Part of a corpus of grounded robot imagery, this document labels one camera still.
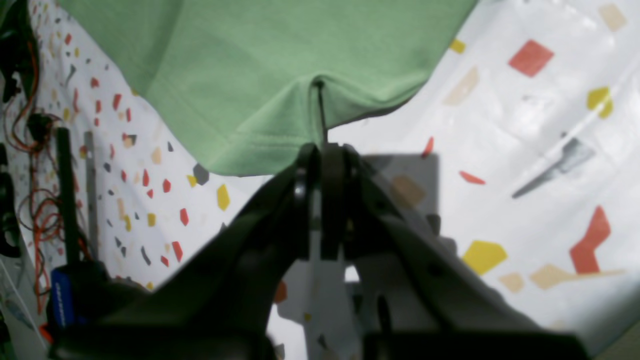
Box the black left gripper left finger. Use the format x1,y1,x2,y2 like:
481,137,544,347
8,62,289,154
50,144,320,360

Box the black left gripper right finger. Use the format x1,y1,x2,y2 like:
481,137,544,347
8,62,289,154
322,143,589,360

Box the green T-shirt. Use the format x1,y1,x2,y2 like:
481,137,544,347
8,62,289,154
60,0,477,176

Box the small black stick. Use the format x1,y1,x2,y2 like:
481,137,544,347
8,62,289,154
55,127,81,265

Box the red and black wires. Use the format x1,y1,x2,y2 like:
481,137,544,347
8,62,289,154
0,30,96,311

